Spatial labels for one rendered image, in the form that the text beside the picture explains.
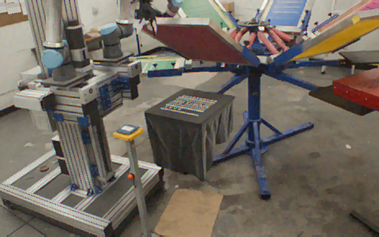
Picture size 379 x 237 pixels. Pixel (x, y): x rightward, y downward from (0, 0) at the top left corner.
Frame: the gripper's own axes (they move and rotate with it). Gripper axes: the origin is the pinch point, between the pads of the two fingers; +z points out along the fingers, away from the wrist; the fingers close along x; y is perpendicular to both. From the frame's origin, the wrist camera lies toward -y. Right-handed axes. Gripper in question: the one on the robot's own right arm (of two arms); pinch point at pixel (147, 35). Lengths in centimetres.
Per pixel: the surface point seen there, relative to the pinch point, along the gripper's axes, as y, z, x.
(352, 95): -99, 23, -74
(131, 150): 10, 67, -4
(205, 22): -27.4, -9.3, -14.6
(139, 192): 10, 98, -13
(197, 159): -18, 73, -35
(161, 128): 8, 57, -30
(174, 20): -6.9, -9.9, -14.7
